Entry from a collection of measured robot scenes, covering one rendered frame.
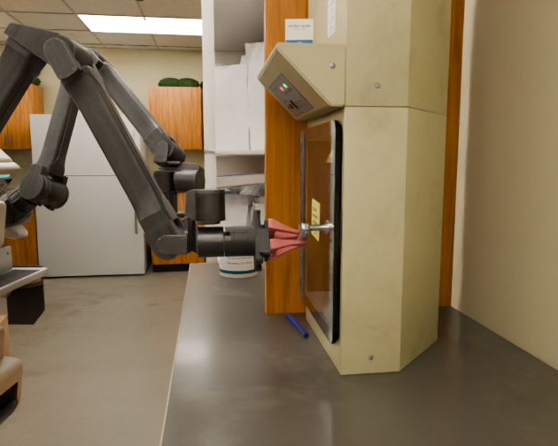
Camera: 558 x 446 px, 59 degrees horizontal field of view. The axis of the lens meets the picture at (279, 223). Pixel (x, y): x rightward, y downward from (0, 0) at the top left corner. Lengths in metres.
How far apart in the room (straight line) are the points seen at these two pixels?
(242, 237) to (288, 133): 0.38
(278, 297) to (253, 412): 0.49
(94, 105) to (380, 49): 0.51
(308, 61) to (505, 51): 0.55
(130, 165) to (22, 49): 0.27
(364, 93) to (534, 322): 0.60
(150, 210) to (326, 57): 0.40
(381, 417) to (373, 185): 0.37
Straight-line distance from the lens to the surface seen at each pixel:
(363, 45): 0.88
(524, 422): 0.86
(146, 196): 0.92
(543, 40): 1.16
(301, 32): 0.94
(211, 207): 0.90
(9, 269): 1.45
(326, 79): 0.85
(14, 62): 1.03
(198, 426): 0.78
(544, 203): 1.12
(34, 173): 1.47
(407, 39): 0.90
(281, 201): 1.20
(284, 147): 1.20
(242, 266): 1.61
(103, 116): 0.95
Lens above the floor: 1.32
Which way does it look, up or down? 7 degrees down
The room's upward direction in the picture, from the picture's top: straight up
